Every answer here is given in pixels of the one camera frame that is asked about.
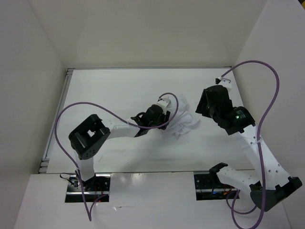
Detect white skirt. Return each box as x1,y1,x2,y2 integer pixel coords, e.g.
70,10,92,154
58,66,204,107
162,94,199,140

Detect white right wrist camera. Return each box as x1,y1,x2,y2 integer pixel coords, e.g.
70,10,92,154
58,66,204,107
215,77,232,92

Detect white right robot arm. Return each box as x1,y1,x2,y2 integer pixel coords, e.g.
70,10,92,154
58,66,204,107
196,85,302,212

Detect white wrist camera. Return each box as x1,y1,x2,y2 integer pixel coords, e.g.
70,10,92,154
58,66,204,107
156,98,171,114
215,77,232,92

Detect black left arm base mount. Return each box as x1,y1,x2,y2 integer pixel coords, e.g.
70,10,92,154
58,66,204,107
59,173,111,203

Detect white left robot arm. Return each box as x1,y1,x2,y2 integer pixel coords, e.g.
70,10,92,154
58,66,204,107
69,104,171,191

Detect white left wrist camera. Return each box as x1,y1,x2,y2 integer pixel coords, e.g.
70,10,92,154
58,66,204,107
156,98,171,114

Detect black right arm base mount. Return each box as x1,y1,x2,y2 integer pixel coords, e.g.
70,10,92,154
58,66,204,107
193,173,237,201

